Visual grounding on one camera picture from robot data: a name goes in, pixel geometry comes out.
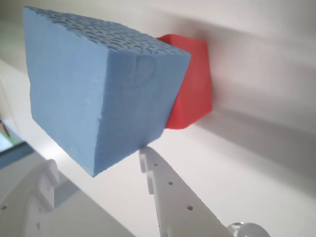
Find blue foam cube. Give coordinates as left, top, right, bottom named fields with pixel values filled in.
left=23, top=6, right=192, bottom=178

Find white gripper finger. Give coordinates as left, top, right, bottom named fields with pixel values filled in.
left=0, top=159, right=60, bottom=237
left=138, top=145, right=235, bottom=237

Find red foam cube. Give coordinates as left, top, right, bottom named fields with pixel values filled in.
left=157, top=34, right=213, bottom=130

